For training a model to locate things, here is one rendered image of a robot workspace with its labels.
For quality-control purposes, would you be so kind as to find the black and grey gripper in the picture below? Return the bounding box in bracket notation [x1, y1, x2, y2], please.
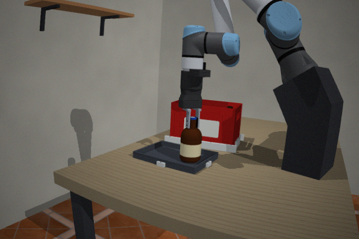
[178, 57, 211, 128]

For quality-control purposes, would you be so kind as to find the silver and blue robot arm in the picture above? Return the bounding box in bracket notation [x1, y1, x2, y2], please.
[182, 0, 318, 83]

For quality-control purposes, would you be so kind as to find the red bottle crate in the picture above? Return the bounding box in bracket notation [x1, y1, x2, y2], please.
[170, 100, 241, 145]

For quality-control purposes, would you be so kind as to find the brown glass bottle with blue cap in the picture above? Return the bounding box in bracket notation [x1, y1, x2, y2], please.
[179, 117, 202, 163]

